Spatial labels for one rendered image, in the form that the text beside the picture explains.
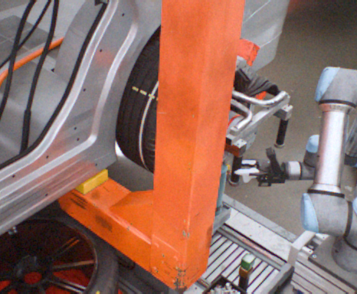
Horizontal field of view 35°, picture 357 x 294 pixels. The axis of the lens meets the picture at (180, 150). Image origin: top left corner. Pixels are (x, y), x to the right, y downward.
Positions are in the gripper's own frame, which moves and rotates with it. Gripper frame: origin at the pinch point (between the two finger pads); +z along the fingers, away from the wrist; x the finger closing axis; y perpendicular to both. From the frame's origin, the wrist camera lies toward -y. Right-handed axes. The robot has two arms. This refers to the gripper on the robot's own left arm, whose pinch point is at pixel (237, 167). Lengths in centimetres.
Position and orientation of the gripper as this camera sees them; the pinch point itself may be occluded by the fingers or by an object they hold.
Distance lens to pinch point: 219.2
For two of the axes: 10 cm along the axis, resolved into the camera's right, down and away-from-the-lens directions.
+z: -9.9, 0.1, -1.1
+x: -0.9, -6.2, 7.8
